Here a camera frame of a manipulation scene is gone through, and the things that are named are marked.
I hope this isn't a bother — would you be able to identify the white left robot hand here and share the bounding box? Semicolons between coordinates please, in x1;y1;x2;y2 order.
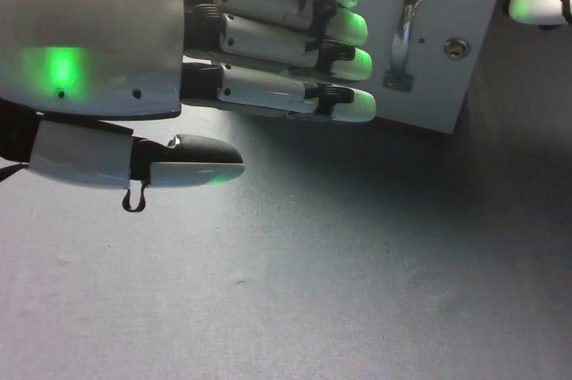
0;0;377;214

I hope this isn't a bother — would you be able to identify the white cabinet door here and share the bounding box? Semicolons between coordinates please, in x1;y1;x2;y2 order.
352;0;513;135

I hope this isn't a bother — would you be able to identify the chrome door handle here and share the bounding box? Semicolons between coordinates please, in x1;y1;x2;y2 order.
382;0;437;94

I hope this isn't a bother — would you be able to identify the round keyhole lock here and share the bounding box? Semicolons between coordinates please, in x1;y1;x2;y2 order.
442;38;471;60

